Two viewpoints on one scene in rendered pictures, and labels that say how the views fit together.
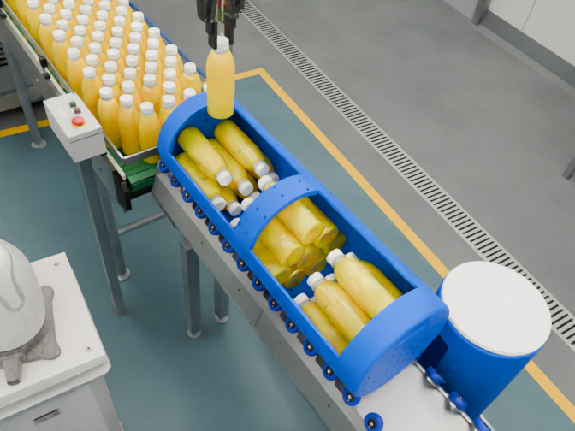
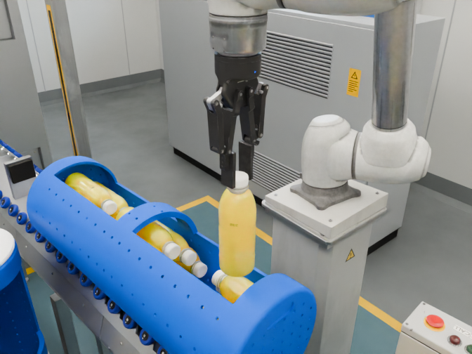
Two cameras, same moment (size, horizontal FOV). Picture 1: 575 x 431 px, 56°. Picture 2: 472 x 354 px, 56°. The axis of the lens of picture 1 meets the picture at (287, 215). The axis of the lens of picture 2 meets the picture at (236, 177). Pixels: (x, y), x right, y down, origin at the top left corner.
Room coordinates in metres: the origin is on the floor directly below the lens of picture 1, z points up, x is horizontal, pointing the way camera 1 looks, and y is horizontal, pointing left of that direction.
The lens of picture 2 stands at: (1.87, 0.18, 1.84)
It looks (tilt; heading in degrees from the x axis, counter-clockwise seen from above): 28 degrees down; 177
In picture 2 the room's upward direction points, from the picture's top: straight up
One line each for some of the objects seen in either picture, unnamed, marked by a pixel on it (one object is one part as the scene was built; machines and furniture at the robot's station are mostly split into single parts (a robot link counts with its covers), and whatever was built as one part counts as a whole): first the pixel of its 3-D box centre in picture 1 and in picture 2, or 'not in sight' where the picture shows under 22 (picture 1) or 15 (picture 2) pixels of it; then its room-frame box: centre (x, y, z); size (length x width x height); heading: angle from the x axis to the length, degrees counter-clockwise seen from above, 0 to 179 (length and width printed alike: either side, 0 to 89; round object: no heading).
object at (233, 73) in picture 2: not in sight; (237, 79); (1.16, 0.22, 1.63); 0.08 x 0.07 x 0.09; 133
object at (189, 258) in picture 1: (192, 292); not in sight; (1.18, 0.33, 0.31); 0.06 x 0.06 x 0.63; 43
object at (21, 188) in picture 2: not in sight; (22, 178); (0.30, -0.58, 1.00); 0.10 x 0.04 x 0.15; 133
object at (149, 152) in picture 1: (181, 140); not in sight; (1.33, 0.38, 0.96); 0.40 x 0.01 x 0.03; 133
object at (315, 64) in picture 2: not in sight; (268, 105); (-1.31, 0.58, 0.72); 2.15 x 0.54 x 1.45; 37
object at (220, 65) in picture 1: (220, 80); (237, 227); (1.16, 0.22, 1.34); 0.07 x 0.07 x 0.20
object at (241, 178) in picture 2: (220, 43); (237, 180); (1.16, 0.22, 1.45); 0.04 x 0.04 x 0.02
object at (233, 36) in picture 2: not in sight; (237, 33); (1.16, 0.22, 1.71); 0.09 x 0.09 x 0.06
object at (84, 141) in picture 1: (74, 126); (452, 352); (1.23, 0.68, 1.05); 0.20 x 0.10 x 0.10; 43
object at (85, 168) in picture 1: (103, 240); not in sight; (1.23, 0.68, 0.50); 0.04 x 0.04 x 1.00; 43
